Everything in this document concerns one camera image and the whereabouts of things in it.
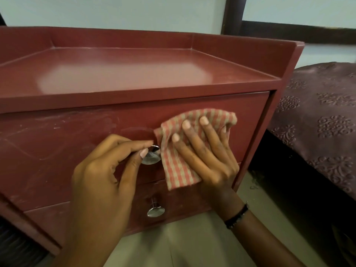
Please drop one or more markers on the person's left hand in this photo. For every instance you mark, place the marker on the person's left hand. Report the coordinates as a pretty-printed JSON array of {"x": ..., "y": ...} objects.
[{"x": 97, "y": 180}]

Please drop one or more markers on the person's right hand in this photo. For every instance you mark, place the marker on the person's right hand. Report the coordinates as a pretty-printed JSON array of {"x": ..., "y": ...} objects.
[{"x": 214, "y": 175}]

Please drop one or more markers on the person's right little finger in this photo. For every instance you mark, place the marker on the person's right little finger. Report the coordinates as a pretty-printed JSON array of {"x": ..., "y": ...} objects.
[{"x": 227, "y": 145}]

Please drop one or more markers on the person's left thumb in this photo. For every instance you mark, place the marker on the person's left thumb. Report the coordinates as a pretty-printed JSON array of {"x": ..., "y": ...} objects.
[{"x": 134, "y": 167}]

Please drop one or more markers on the person's right middle finger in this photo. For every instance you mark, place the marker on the person's right middle finger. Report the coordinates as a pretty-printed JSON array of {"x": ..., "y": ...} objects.
[{"x": 200, "y": 144}]

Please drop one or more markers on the round silver drawer knob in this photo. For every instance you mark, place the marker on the round silver drawer knob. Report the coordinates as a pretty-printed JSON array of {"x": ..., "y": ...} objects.
[
  {"x": 155, "y": 211},
  {"x": 153, "y": 157}
]

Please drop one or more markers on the red white checkered cloth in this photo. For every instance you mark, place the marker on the red white checkered cloth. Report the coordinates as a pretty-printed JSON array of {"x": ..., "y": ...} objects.
[{"x": 173, "y": 164}]

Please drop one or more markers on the person's left forearm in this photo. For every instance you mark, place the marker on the person's left forearm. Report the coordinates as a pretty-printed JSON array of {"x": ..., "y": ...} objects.
[{"x": 89, "y": 241}]

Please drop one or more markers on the person's right forearm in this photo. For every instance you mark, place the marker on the person's right forearm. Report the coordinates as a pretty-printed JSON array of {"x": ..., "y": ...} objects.
[{"x": 261, "y": 244}]

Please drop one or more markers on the small red cabinet drawer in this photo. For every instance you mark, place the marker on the small red cabinet drawer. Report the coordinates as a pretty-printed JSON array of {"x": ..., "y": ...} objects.
[{"x": 183, "y": 202}]

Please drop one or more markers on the large red cabinet drawer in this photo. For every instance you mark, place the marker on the large red cabinet drawer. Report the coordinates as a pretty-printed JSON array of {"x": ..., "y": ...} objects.
[{"x": 64, "y": 152}]

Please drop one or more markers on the brown embossed bedspread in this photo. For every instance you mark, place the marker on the brown embossed bedspread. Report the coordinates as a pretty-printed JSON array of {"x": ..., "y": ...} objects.
[{"x": 319, "y": 122}]

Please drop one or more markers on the red wooden bedside cabinet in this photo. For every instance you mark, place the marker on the red wooden bedside cabinet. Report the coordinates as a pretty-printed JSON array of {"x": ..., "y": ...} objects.
[{"x": 116, "y": 72}]

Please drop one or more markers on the dark striped fabric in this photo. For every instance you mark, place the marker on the dark striped fabric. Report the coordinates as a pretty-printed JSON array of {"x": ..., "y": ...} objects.
[{"x": 16, "y": 247}]

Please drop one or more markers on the dark wooden frame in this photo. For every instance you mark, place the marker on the dark wooden frame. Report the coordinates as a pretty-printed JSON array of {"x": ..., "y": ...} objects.
[{"x": 292, "y": 31}]

